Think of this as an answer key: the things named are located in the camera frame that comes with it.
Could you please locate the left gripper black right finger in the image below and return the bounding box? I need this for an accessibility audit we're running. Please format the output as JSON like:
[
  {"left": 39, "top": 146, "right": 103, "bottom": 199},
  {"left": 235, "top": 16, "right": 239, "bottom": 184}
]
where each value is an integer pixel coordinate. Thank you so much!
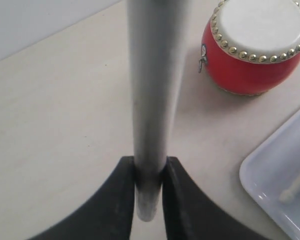
[{"left": 162, "top": 157, "right": 267, "bottom": 240}]

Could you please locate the white plastic tray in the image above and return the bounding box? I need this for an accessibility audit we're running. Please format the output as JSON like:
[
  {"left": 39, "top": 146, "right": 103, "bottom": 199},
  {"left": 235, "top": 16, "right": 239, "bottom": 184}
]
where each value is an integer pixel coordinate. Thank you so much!
[{"left": 239, "top": 109, "right": 300, "bottom": 240}]

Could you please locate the small red drum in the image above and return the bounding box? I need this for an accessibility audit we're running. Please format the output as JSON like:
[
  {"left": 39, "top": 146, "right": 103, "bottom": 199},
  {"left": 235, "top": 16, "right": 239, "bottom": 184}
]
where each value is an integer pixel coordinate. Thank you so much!
[{"left": 199, "top": 0, "right": 300, "bottom": 96}]

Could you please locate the white drumstick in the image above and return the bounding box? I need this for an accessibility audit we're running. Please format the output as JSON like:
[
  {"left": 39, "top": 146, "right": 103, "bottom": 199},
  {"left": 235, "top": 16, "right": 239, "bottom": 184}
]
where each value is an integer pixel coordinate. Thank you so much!
[
  {"left": 279, "top": 175, "right": 300, "bottom": 203},
  {"left": 127, "top": 0, "right": 191, "bottom": 222}
]

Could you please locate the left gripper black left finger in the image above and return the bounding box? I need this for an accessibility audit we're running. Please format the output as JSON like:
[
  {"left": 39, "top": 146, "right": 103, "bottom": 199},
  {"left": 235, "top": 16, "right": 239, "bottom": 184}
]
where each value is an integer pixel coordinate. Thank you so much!
[{"left": 33, "top": 156, "right": 135, "bottom": 240}]

